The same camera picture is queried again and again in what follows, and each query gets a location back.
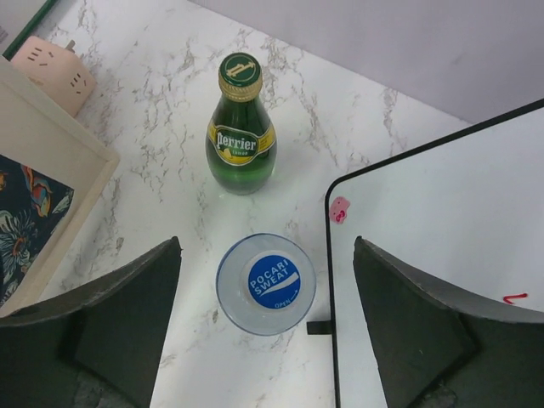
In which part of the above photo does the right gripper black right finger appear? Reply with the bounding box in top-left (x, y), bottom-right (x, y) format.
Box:
top-left (353, 237), bottom-right (543, 407)

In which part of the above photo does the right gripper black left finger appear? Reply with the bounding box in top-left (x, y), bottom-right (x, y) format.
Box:
top-left (1, 237), bottom-right (182, 407)

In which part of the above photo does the blue-capped water bottle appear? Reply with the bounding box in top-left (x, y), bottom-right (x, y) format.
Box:
top-left (216, 233), bottom-right (317, 337)

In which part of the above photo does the green Perrier glass bottle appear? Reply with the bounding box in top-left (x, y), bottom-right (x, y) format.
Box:
top-left (206, 52), bottom-right (277, 196)

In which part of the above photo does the beige canvas tote bag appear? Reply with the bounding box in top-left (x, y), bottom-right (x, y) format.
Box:
top-left (1, 59), bottom-right (119, 316)

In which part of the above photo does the pink whiteboard magnet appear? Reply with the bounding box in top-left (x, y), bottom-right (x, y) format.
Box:
top-left (328, 196), bottom-right (350, 224)

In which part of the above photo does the pink power adapter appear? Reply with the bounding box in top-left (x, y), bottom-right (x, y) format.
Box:
top-left (10, 36), bottom-right (96, 117)

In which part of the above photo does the white whiteboard black frame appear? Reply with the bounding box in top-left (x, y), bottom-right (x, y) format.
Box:
top-left (307, 101), bottom-right (543, 407)

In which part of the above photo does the green ring binder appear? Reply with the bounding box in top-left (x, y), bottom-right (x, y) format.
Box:
top-left (0, 0), bottom-right (58, 60)

